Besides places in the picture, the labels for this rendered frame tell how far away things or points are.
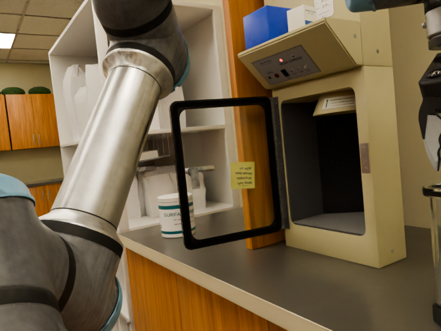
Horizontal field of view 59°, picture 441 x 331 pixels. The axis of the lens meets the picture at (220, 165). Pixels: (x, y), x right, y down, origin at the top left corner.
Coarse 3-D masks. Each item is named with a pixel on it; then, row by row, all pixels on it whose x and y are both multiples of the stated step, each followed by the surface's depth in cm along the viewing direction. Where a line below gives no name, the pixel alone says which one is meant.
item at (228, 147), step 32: (192, 128) 105; (224, 128) 108; (256, 128) 112; (192, 160) 105; (224, 160) 108; (256, 160) 112; (192, 192) 105; (224, 192) 108; (256, 192) 112; (192, 224) 105; (224, 224) 109; (256, 224) 112
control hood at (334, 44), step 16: (288, 32) 91; (304, 32) 87; (320, 32) 85; (336, 32) 84; (352, 32) 86; (256, 48) 101; (272, 48) 98; (288, 48) 94; (304, 48) 91; (320, 48) 89; (336, 48) 86; (352, 48) 86; (320, 64) 93; (336, 64) 90; (352, 64) 88; (288, 80) 105; (304, 80) 103
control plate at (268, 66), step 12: (300, 48) 92; (264, 60) 103; (276, 60) 100; (288, 60) 98; (300, 60) 96; (312, 60) 93; (264, 72) 107; (276, 72) 104; (288, 72) 102; (300, 72) 99; (312, 72) 97
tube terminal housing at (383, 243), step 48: (288, 0) 106; (336, 0) 93; (384, 48) 93; (288, 96) 110; (384, 96) 92; (384, 144) 92; (384, 192) 92; (288, 240) 117; (336, 240) 101; (384, 240) 92
